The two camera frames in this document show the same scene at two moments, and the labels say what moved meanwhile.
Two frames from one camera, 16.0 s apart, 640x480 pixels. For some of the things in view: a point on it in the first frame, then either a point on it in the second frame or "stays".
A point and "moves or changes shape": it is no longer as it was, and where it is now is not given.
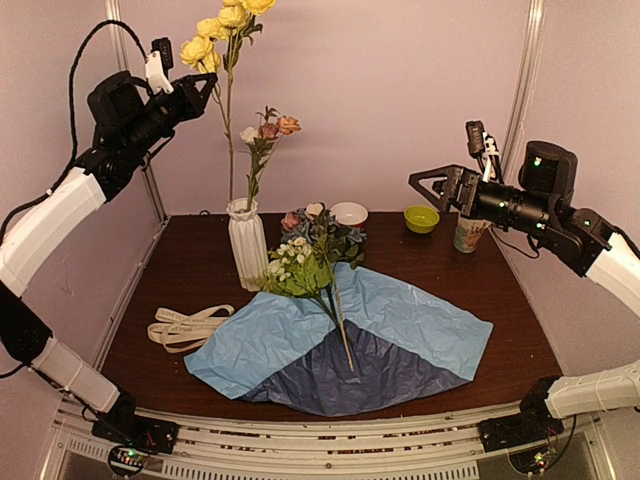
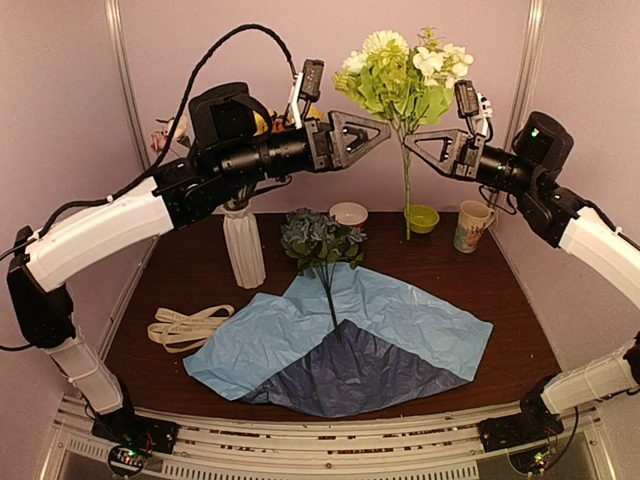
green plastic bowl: (421, 219) stays
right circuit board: (533, 461) stays
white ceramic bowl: (349, 213) stays
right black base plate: (532, 424) stays
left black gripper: (197, 100) → (327, 146)
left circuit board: (126, 461) stays
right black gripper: (461, 188) → (469, 161)
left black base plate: (128, 428) stays
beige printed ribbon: (178, 331) stays
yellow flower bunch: (216, 47) → (265, 120)
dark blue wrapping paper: (317, 378) stays
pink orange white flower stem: (259, 139) moves or changes shape
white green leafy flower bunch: (304, 269) → (406, 81)
